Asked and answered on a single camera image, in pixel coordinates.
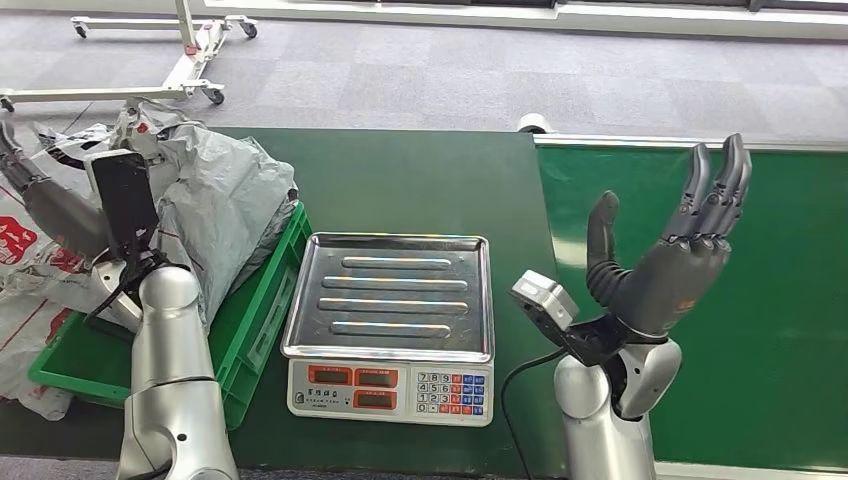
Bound electronic scale with steel tray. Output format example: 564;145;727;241
280;231;497;429

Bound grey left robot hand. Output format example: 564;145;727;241
0;121;112;261

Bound white wheeled stand frame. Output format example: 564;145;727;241
0;0;260;113

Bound white conveyor end roller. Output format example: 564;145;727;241
517;113;555;136

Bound green conveyor belt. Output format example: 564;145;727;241
533;133;848;475

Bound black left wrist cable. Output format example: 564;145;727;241
84;254;192;327

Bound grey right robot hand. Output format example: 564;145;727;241
586;133;754;340

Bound green plastic crate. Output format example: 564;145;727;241
27;200;313;432

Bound grey mailer with black print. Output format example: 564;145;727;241
0;122;124;313

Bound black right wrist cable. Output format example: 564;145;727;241
499;347;566;480

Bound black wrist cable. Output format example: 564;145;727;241
499;347;566;480
84;254;192;327

